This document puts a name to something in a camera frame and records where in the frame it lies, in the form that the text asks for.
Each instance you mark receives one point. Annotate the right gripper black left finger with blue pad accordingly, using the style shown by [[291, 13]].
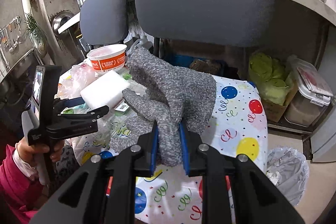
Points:
[[103, 190]]

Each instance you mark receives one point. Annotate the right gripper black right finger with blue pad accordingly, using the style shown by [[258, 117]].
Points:
[[234, 189]]

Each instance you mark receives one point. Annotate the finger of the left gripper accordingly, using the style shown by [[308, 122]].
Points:
[[92, 114], [64, 103]]

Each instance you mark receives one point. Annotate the clear yellow-label plastic wrapper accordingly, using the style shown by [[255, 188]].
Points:
[[74, 81]]

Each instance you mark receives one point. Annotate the grey knitted glove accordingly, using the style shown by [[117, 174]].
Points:
[[173, 94]]

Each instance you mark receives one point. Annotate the red sleeved forearm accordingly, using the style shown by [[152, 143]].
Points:
[[20, 188]]

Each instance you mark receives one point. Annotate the trash bin with clear bag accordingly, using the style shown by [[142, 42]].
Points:
[[288, 169]]

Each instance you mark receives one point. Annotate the person's left hand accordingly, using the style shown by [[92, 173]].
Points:
[[27, 153]]

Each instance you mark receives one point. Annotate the white foam block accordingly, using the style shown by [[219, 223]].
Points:
[[105, 91]]

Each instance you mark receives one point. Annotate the orange white paper bowl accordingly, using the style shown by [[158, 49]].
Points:
[[108, 58]]

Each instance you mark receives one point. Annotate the potted green plant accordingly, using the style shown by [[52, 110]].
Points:
[[36, 34]]

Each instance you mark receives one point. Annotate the balloon print tablecloth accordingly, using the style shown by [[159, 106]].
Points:
[[237, 125]]

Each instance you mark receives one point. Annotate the grey chair back cushion left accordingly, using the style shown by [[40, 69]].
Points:
[[103, 22]]

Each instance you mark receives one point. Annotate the green cabbage in box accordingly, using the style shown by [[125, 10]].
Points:
[[275, 82]]

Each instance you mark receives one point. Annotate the clear plastic storage container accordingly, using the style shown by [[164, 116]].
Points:
[[313, 96]]

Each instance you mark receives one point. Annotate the steel bowl on wall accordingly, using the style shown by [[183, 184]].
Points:
[[60, 19]]

